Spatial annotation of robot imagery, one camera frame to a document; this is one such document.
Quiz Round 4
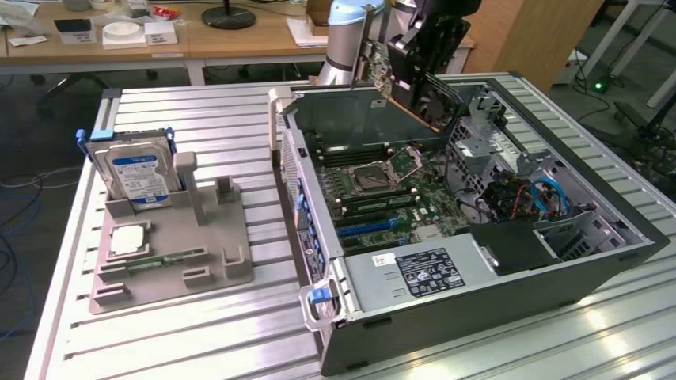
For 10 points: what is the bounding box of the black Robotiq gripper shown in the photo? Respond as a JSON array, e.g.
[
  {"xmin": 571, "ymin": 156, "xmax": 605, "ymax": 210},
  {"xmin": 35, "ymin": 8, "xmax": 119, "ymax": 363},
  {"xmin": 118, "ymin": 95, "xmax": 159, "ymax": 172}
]
[{"xmin": 386, "ymin": 10, "xmax": 471, "ymax": 105}]

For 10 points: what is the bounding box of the Nvidia graphics card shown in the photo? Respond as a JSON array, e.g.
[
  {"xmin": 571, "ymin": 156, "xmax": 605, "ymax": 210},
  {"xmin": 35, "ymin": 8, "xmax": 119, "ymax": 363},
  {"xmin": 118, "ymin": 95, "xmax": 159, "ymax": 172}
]
[{"xmin": 349, "ymin": 3, "xmax": 461, "ymax": 135}]

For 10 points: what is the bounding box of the wooden cabinet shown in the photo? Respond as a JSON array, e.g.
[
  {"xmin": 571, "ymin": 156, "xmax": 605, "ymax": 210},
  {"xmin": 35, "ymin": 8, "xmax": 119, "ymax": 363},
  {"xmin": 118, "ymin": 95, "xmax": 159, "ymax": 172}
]
[{"xmin": 461, "ymin": 0, "xmax": 606, "ymax": 93}]

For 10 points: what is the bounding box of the cardboard box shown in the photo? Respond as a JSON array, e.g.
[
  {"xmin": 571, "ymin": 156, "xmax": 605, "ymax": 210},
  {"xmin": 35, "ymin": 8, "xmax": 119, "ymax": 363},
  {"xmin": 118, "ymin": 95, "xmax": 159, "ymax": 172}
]
[{"xmin": 305, "ymin": 0, "xmax": 333, "ymax": 37}]

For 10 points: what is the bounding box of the white paper stack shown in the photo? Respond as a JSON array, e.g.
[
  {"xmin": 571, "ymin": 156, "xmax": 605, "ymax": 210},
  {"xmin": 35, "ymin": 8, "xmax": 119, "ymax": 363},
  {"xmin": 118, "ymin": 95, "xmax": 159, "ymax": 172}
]
[{"xmin": 285, "ymin": 17, "xmax": 331, "ymax": 49}]

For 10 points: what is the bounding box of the silver socket cover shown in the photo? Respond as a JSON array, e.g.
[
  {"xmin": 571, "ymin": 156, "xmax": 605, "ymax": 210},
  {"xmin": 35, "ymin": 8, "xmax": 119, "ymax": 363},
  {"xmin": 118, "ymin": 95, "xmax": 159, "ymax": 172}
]
[{"xmin": 387, "ymin": 143, "xmax": 423, "ymax": 178}]

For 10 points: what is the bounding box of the CPU socket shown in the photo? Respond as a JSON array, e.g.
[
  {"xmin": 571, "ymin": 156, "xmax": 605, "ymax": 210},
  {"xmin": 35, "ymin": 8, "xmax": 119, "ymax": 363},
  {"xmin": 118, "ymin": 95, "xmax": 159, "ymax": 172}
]
[{"xmin": 349, "ymin": 161, "xmax": 395, "ymax": 196}]

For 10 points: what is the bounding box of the wooden desk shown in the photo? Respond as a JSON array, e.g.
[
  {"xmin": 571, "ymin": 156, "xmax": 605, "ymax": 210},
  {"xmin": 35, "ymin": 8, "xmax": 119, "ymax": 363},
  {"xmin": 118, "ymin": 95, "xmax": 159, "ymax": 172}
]
[{"xmin": 0, "ymin": 0, "xmax": 475, "ymax": 77}]

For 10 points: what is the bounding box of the black round lamp base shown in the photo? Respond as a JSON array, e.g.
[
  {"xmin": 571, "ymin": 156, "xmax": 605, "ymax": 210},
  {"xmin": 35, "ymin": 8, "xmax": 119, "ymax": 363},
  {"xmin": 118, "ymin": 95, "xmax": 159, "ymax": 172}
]
[{"xmin": 201, "ymin": 0, "xmax": 258, "ymax": 31}]

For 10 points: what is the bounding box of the RAM stick with black label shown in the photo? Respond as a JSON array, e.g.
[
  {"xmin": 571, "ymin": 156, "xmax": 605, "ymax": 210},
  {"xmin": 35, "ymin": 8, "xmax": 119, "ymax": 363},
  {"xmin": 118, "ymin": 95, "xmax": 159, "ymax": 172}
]
[{"xmin": 341, "ymin": 191, "xmax": 417, "ymax": 211}]

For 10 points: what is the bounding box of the long black expansion slot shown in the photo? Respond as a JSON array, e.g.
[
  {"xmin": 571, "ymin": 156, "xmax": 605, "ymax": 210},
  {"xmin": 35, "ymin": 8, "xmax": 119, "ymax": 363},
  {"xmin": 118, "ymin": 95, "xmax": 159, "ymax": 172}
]
[{"xmin": 334, "ymin": 211, "xmax": 387, "ymax": 227}]

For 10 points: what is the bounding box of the black floor stand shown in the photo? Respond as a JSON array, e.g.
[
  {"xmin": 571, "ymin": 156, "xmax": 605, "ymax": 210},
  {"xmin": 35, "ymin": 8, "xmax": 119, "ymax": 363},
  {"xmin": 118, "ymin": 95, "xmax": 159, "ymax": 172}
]
[{"xmin": 610, "ymin": 100, "xmax": 676, "ymax": 154}]

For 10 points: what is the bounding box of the green Dell motherboard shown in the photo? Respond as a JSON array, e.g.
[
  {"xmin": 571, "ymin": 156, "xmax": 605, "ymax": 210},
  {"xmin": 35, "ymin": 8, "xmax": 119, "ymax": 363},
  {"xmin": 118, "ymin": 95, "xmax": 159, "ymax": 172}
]
[{"xmin": 313, "ymin": 141, "xmax": 475, "ymax": 257}]

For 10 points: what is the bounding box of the blue expansion slot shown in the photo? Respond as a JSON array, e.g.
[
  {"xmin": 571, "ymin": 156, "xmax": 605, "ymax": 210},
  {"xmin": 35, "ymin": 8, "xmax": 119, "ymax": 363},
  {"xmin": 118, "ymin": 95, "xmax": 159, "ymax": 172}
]
[{"xmin": 337, "ymin": 215, "xmax": 403, "ymax": 239}]

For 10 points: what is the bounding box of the red packet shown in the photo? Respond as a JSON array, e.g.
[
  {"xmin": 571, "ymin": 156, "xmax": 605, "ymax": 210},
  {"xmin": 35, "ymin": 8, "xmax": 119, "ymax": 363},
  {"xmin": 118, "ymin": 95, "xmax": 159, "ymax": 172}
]
[{"xmin": 150, "ymin": 4, "xmax": 182, "ymax": 22}]

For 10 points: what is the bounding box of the small white box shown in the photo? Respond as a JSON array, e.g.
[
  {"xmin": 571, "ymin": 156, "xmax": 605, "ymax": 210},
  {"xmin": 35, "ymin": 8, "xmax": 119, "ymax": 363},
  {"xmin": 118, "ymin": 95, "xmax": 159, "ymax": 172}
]
[{"xmin": 142, "ymin": 21, "xmax": 179, "ymax": 47}]

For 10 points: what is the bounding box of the grey power supply unit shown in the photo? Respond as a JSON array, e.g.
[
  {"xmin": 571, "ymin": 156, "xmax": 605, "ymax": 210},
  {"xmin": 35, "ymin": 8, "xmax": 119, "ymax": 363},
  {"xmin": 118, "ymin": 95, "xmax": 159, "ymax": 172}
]
[{"xmin": 341, "ymin": 233, "xmax": 501, "ymax": 313}]

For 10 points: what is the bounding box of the white box with round dish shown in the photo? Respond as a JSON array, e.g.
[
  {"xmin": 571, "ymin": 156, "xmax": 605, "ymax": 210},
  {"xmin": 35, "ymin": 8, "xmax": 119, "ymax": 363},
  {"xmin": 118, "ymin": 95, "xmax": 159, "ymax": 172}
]
[{"xmin": 99, "ymin": 21, "xmax": 149, "ymax": 51}]

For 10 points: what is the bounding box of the grey plastic parts rack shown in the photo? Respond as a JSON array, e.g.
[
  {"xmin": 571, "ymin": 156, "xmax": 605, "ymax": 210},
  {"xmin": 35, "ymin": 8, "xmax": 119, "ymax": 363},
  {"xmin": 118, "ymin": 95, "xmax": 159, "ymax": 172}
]
[{"xmin": 86, "ymin": 150, "xmax": 258, "ymax": 316}]

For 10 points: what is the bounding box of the hard disk in blue caddy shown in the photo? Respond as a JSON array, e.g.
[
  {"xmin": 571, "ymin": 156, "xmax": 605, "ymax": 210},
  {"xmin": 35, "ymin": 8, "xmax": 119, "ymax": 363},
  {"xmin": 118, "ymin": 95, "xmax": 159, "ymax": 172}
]
[{"xmin": 73, "ymin": 127, "xmax": 179, "ymax": 211}]

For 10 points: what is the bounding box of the white box with black lid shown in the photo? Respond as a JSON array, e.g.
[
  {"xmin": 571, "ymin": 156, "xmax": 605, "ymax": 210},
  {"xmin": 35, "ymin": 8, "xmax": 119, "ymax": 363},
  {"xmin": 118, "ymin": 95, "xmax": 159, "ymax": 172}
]
[{"xmin": 53, "ymin": 18, "xmax": 98, "ymax": 45}]

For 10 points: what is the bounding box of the black open PC case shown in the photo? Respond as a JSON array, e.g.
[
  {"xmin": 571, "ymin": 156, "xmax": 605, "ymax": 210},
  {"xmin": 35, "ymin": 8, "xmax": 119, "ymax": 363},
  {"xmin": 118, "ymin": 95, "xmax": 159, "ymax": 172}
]
[{"xmin": 266, "ymin": 77, "xmax": 671, "ymax": 377}]

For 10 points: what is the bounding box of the black office chair base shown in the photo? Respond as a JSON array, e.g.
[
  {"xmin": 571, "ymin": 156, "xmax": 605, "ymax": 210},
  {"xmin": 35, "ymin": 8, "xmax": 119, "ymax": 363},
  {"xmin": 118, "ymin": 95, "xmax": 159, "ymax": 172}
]
[{"xmin": 29, "ymin": 70, "xmax": 159, "ymax": 118}]

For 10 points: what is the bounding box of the green RAM stick bare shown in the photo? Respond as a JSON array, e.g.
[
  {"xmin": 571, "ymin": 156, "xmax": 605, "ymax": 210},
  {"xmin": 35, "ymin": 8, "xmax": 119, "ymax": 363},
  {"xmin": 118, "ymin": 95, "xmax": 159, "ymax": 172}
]
[{"xmin": 122, "ymin": 250, "xmax": 205, "ymax": 271}]

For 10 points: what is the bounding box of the silver CPU chip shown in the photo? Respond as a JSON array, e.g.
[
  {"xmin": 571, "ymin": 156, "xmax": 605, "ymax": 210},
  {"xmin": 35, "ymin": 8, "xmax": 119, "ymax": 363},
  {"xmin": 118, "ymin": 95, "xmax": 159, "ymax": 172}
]
[{"xmin": 107, "ymin": 226, "xmax": 149, "ymax": 257}]

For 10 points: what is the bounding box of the white paper tag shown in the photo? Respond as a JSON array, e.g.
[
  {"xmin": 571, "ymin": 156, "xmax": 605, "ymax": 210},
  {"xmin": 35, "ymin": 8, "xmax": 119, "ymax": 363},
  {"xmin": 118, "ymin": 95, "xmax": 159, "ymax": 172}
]
[{"xmin": 6, "ymin": 35, "xmax": 49, "ymax": 48}]

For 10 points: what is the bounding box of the white table frame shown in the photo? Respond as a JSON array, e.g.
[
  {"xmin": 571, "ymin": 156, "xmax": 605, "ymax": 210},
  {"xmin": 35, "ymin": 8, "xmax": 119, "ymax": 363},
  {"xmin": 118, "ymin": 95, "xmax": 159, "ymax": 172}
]
[{"xmin": 577, "ymin": 0, "xmax": 676, "ymax": 108}]

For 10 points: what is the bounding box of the blue data wire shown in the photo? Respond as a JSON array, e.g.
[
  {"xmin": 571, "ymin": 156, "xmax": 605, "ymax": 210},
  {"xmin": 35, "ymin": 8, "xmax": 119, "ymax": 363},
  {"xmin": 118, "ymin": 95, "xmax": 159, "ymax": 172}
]
[{"xmin": 529, "ymin": 179, "xmax": 571, "ymax": 218}]

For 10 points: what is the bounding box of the blue floor cable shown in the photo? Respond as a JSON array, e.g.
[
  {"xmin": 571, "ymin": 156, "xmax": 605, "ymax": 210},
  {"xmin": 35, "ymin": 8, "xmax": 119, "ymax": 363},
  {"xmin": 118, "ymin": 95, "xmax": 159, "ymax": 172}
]
[{"xmin": 0, "ymin": 184, "xmax": 43, "ymax": 342}]

